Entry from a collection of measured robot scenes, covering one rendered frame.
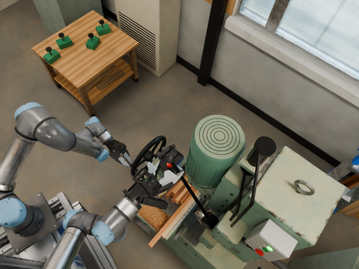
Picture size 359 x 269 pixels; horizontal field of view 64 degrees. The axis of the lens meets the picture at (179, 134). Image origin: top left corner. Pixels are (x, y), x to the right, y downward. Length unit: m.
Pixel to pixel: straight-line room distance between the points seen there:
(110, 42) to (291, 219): 2.08
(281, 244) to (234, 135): 0.35
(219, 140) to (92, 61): 1.71
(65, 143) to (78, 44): 1.45
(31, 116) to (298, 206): 1.04
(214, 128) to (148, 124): 1.76
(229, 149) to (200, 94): 1.99
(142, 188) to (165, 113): 1.79
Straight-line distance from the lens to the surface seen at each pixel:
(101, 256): 2.14
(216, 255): 1.56
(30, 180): 2.67
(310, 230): 0.92
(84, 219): 1.11
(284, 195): 0.91
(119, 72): 2.79
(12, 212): 1.46
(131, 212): 0.99
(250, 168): 0.91
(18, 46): 3.56
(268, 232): 0.91
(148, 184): 0.99
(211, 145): 0.92
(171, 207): 1.46
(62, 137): 1.27
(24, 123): 1.33
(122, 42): 2.57
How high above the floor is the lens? 2.33
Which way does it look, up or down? 62 degrees down
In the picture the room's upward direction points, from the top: 8 degrees clockwise
